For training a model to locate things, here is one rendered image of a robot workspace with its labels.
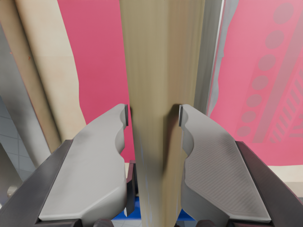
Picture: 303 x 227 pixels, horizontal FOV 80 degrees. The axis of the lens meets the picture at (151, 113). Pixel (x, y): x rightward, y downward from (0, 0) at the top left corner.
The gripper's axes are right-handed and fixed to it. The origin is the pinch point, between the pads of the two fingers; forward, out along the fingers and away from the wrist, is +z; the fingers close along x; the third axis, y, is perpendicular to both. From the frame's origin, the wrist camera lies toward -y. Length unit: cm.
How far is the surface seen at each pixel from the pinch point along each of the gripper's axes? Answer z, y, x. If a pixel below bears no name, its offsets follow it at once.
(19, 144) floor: 109, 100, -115
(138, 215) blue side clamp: 8.7, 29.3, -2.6
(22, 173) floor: 109, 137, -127
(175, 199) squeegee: 1.3, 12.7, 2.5
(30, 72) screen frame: 12.1, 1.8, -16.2
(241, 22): 13.8, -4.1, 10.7
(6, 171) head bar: 8.4, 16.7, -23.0
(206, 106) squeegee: 3.8, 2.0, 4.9
